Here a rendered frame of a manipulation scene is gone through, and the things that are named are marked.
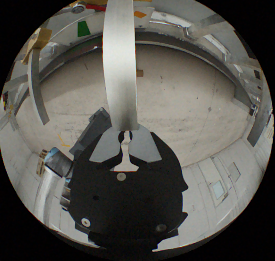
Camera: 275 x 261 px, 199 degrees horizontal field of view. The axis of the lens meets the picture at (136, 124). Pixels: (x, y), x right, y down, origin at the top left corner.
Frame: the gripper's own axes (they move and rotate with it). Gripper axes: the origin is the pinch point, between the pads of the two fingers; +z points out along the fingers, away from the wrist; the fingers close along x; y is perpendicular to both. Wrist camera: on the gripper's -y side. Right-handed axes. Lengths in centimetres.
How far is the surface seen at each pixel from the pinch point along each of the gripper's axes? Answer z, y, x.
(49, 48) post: 8.0, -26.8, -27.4
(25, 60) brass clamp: -1.3, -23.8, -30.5
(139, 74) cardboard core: 75, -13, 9
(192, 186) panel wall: 8, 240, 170
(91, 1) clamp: -2.0, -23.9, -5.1
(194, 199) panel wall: -40, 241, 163
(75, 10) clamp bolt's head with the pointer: -2.5, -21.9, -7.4
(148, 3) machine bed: 16, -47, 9
